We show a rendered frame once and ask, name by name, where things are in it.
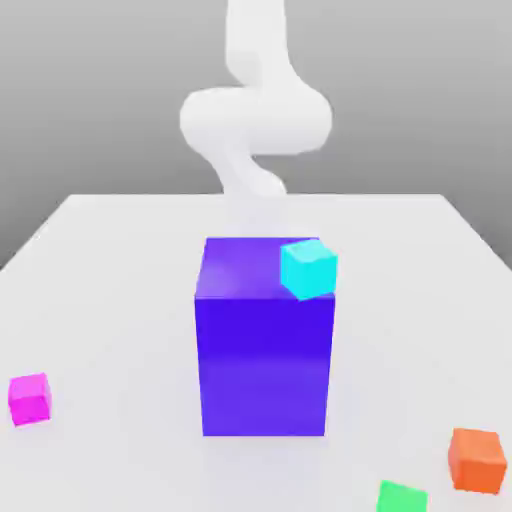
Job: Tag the small orange cube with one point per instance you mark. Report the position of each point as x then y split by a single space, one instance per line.
476 462

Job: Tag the small green cube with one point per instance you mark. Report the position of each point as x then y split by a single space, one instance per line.
400 499

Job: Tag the small cyan cube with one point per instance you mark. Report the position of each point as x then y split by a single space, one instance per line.
308 270

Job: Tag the large purple box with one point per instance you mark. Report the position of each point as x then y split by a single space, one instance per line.
264 360

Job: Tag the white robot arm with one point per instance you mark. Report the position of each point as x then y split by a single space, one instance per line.
256 120

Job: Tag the small magenta cube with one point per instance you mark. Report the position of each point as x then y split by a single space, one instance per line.
28 400

